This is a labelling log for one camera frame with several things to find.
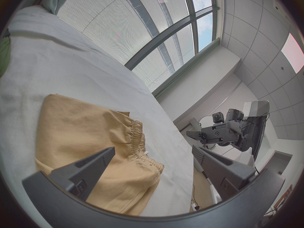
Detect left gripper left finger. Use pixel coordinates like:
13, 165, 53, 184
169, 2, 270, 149
49, 146, 116, 200

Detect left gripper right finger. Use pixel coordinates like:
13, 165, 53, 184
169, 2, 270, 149
191, 144, 256, 197

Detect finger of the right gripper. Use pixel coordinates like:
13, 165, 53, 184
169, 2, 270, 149
186, 130, 202, 141

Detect tan shorts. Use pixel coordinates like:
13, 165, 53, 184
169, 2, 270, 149
35, 94, 165, 216

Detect bed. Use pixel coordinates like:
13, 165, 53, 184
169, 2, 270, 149
0, 5, 195, 217

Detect ceiling light panel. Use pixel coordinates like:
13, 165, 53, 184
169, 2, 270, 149
281, 33, 304, 75

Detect window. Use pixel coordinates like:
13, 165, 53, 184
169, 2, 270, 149
55, 0, 222, 99

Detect green garment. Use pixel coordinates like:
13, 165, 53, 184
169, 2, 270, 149
0, 36, 12, 76

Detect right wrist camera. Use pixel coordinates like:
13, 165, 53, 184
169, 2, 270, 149
212, 112, 226, 127

